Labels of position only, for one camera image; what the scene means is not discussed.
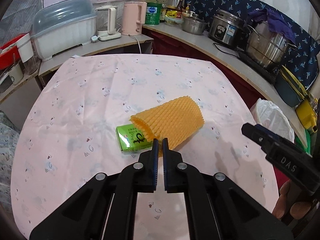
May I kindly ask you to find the black power cable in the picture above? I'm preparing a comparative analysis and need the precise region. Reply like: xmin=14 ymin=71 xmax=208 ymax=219
xmin=212 ymin=42 xmax=241 ymax=58

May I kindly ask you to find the red plastic container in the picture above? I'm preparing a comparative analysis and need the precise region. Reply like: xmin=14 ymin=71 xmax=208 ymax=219
xmin=0 ymin=33 xmax=30 ymax=70

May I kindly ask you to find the yellow electric pot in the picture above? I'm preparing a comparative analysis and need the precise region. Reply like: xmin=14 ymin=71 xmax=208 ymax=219
xmin=295 ymin=97 xmax=319 ymax=133

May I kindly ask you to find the small steel lidded pot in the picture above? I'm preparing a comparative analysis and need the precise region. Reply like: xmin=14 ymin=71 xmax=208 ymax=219
xmin=181 ymin=13 xmax=208 ymax=36

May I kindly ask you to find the white power cord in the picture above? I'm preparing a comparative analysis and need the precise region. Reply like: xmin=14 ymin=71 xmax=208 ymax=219
xmin=129 ymin=34 xmax=143 ymax=55

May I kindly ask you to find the white glass kettle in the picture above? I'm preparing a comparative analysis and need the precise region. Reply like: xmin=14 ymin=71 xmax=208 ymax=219
xmin=95 ymin=5 xmax=122 ymax=41

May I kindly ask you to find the green tin can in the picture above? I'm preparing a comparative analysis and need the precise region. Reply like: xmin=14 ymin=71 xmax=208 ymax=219
xmin=146 ymin=2 xmax=162 ymax=26

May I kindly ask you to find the black induction cooker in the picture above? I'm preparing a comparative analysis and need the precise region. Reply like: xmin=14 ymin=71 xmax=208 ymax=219
xmin=236 ymin=52 xmax=279 ymax=83

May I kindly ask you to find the green plastic bag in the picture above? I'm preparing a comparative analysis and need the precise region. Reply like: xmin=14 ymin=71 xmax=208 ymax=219
xmin=295 ymin=130 xmax=312 ymax=153

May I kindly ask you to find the white mug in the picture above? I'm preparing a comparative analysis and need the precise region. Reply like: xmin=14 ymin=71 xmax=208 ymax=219
xmin=9 ymin=64 xmax=24 ymax=86

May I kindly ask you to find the white bin liner bag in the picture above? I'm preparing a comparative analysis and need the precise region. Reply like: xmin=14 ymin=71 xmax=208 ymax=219
xmin=249 ymin=98 xmax=295 ymax=153

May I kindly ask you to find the purple towel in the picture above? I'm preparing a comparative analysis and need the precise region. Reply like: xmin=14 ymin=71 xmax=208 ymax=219
xmin=244 ymin=7 xmax=297 ymax=43

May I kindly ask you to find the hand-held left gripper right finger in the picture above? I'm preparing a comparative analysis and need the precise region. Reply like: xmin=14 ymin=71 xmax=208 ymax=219
xmin=162 ymin=137 xmax=293 ymax=240

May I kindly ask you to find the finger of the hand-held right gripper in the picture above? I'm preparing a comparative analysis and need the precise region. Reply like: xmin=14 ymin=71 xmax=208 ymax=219
xmin=256 ymin=125 xmax=295 ymax=143
xmin=241 ymin=122 xmax=276 ymax=156

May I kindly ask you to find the blue-grey basin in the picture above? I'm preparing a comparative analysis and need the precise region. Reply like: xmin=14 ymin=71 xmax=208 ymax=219
xmin=274 ymin=68 xmax=310 ymax=108

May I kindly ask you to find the steel rice cooker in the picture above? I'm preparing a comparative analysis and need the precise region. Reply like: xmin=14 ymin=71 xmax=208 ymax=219
xmin=208 ymin=9 xmax=247 ymax=49

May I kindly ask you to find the grey mesh curtain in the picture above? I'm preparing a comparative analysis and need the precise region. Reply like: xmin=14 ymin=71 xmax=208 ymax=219
xmin=0 ymin=0 xmax=44 ymax=32

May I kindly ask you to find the pink electric kettle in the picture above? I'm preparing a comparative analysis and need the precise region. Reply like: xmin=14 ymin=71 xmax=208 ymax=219
xmin=122 ymin=1 xmax=148 ymax=36

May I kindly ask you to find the group of condiment bottles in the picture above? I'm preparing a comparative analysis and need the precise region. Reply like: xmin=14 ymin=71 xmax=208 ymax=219
xmin=160 ymin=0 xmax=192 ymax=27

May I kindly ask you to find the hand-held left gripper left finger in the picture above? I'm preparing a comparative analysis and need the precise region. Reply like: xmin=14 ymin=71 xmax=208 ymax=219
xmin=29 ymin=138 xmax=160 ymax=240

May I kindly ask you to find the steel steamer pot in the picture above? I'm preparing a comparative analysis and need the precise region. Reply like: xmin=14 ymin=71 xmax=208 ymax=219
xmin=244 ymin=20 xmax=298 ymax=72

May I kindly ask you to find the floral bedding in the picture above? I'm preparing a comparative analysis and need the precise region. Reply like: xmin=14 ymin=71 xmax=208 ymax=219
xmin=0 ymin=111 xmax=21 ymax=205

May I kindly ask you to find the white lidded glass jar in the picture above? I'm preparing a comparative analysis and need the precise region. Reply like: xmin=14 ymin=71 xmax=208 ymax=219
xmin=16 ymin=35 xmax=42 ymax=76

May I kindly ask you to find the green cardboard box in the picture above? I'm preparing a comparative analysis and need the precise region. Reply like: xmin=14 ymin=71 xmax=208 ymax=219
xmin=116 ymin=123 xmax=155 ymax=153

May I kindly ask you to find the white dish rack clear lid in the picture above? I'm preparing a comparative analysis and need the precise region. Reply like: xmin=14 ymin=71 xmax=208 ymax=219
xmin=31 ymin=0 xmax=98 ymax=62

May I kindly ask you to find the person's right hand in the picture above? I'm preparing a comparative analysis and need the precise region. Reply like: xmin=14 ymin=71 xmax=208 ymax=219
xmin=272 ymin=180 xmax=304 ymax=221

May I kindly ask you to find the orange foam fruit net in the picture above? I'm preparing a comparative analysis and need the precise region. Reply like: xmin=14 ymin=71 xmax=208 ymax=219
xmin=130 ymin=94 xmax=205 ymax=158

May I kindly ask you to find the pink printed tablecloth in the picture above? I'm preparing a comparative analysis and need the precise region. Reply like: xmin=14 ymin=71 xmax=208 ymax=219
xmin=10 ymin=54 xmax=280 ymax=240

